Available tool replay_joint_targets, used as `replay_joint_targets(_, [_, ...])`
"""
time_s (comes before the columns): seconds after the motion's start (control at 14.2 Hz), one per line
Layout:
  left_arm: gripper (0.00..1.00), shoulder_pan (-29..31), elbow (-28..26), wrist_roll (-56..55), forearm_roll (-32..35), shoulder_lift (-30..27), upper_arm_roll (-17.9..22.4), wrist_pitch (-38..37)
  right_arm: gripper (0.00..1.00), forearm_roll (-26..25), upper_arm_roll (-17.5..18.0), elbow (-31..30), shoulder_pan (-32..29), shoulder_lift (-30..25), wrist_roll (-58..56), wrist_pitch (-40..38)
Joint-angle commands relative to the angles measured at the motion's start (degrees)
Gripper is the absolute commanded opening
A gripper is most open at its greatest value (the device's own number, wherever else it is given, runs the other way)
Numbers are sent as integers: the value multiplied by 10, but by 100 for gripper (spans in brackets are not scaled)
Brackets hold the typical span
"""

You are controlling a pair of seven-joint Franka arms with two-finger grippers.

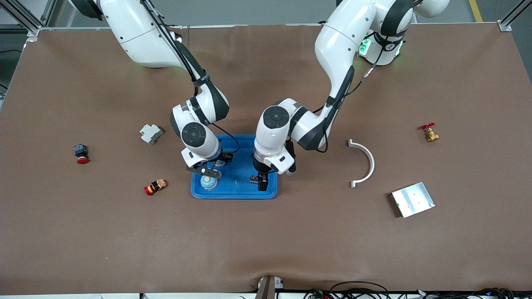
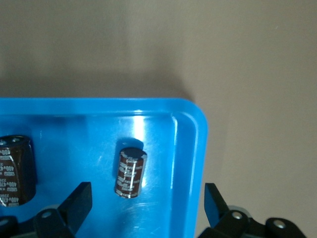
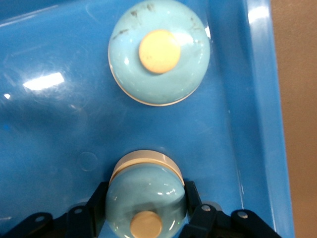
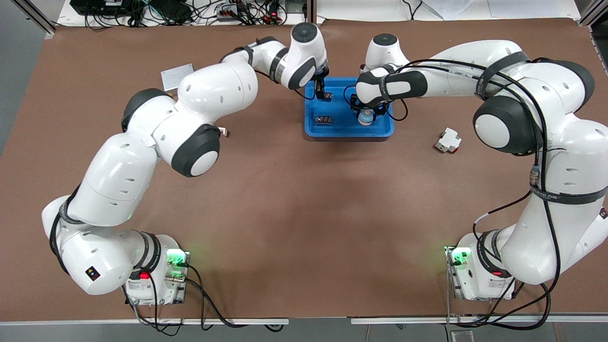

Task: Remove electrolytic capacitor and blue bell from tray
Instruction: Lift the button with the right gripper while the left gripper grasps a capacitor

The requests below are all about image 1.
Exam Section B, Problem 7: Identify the blue plastic tray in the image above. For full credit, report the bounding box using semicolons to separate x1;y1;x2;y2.
190;134;278;200

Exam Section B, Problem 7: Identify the black cable bundle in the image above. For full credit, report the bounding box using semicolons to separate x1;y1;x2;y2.
416;287;532;299

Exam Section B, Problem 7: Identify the white curved plastic bracket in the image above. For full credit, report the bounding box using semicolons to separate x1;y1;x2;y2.
348;139;375;188

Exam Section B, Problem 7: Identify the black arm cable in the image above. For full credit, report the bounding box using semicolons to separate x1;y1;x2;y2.
314;60;379;153
141;0;241;155

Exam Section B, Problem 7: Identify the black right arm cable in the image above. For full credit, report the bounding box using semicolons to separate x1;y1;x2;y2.
141;0;241;155

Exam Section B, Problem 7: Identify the black cable loop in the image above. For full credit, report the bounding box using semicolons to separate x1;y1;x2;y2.
330;281;390;299

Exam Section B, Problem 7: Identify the aluminium frame post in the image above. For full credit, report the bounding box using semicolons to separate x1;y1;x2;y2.
0;0;57;38
498;0;532;32

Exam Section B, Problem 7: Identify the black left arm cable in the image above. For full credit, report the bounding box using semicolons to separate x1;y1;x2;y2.
314;60;379;153

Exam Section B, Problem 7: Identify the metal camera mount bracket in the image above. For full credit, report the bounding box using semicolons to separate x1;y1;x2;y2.
254;275;286;299

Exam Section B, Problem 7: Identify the red mushroom push button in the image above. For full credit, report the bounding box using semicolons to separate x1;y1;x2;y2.
74;144;90;165

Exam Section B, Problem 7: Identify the brass valve red handle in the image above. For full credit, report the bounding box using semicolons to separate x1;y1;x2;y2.
421;123;440;143

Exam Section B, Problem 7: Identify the red orange emergency stop button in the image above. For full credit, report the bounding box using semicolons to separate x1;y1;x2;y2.
144;179;167;196

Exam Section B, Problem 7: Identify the white circuit breaker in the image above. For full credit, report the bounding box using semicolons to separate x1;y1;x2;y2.
139;124;164;146

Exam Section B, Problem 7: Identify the silver metal plate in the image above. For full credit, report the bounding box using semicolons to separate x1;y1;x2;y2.
391;182;436;218

